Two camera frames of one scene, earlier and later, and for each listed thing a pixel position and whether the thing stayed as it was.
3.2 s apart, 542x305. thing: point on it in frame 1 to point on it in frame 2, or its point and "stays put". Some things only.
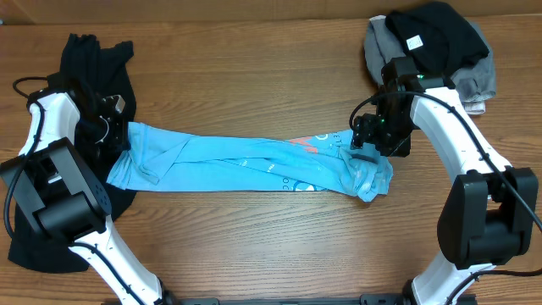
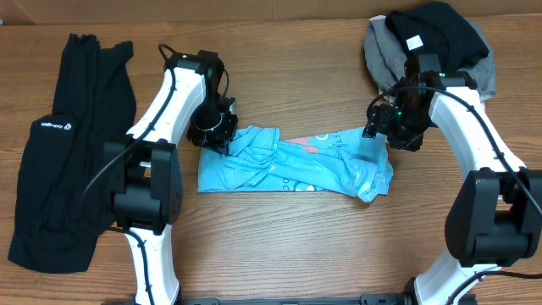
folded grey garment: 477,83 stays put
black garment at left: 96,72 stays put
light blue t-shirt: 163,158 stays put
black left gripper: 121,141 to 222,138
